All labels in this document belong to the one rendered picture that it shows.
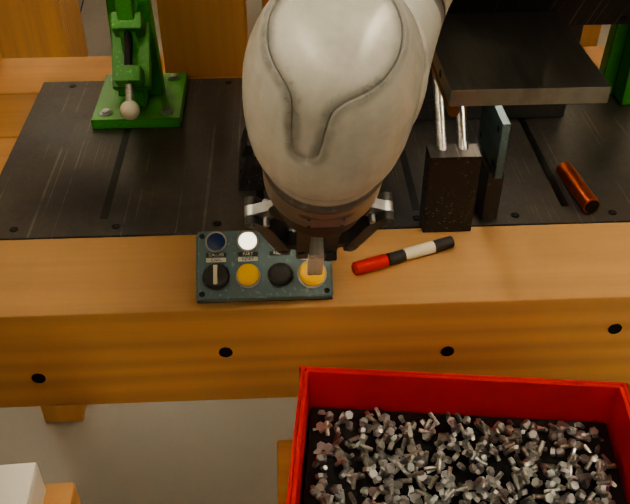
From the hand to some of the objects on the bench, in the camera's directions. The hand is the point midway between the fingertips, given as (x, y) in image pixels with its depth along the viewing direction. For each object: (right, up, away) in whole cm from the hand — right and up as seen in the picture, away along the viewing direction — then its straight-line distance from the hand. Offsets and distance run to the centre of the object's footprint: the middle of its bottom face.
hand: (315, 252), depth 80 cm
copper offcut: (+34, +8, +25) cm, 43 cm away
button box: (-6, -6, +14) cm, 16 cm away
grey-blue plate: (+22, +6, +23) cm, 32 cm away
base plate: (+12, +15, +37) cm, 41 cm away
